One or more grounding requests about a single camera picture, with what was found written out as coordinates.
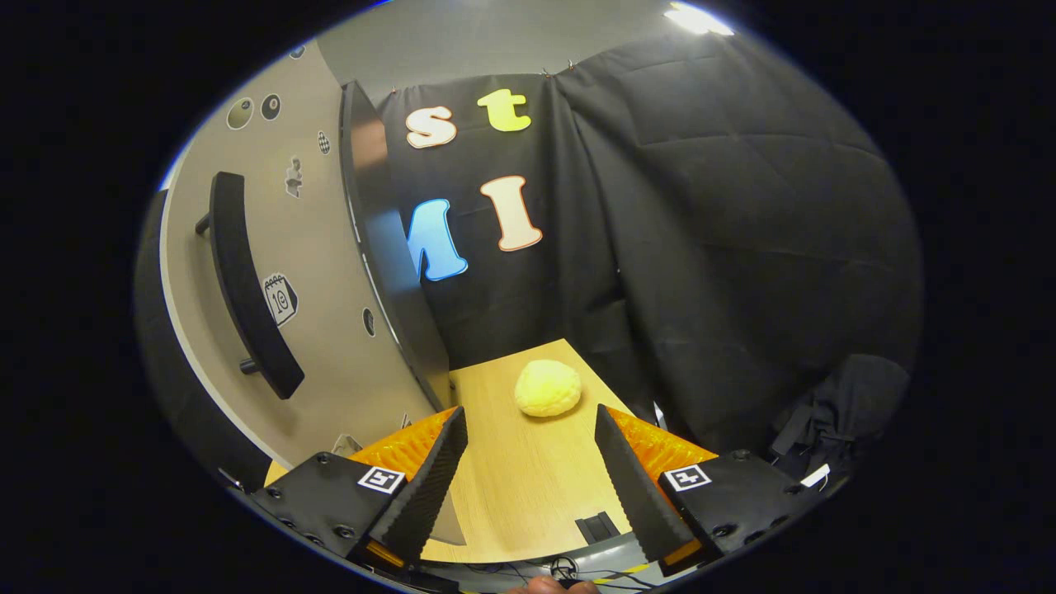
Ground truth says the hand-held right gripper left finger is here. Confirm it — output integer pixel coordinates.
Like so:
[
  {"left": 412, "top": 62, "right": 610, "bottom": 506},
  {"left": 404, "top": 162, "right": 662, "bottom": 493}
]
[{"left": 247, "top": 406, "right": 469, "bottom": 570}]

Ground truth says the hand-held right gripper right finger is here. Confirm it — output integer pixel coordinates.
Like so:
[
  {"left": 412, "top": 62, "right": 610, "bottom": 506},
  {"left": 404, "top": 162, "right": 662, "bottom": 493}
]
[{"left": 594, "top": 404, "right": 818, "bottom": 570}]

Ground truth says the dark grey cabinet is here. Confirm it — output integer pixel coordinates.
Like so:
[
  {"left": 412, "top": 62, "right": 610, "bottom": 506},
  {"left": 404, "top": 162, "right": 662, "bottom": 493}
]
[{"left": 338, "top": 80, "right": 453, "bottom": 413}]

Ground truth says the black cabinet door handle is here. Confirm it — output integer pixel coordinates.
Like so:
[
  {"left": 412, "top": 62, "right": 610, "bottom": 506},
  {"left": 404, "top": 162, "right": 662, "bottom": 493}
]
[{"left": 195, "top": 171, "right": 306, "bottom": 401}]

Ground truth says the yellow plush ball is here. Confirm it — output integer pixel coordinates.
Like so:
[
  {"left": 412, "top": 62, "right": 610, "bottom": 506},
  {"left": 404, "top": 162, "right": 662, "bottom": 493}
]
[{"left": 514, "top": 359, "right": 583, "bottom": 418}]

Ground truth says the dark cloth bundle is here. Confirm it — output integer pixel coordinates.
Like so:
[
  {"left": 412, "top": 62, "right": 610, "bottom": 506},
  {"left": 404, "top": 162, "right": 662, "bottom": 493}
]
[{"left": 771, "top": 353, "right": 912, "bottom": 488}]

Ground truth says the black backdrop cloth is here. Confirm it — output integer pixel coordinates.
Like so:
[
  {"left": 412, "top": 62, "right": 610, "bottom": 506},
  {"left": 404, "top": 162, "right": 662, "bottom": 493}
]
[{"left": 375, "top": 29, "right": 923, "bottom": 463}]

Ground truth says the striped ceiling light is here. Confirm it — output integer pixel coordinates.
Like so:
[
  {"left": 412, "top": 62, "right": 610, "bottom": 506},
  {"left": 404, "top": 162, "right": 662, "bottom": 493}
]
[{"left": 662, "top": 0, "right": 735, "bottom": 38}]

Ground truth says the black table cable grommet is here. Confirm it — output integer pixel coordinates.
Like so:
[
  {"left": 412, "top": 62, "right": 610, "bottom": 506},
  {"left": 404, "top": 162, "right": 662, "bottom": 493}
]
[{"left": 575, "top": 511, "right": 621, "bottom": 545}]

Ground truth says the black cable tangle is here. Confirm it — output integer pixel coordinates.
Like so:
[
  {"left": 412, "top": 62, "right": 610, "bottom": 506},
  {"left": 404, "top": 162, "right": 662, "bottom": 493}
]
[{"left": 462, "top": 557, "right": 661, "bottom": 594}]

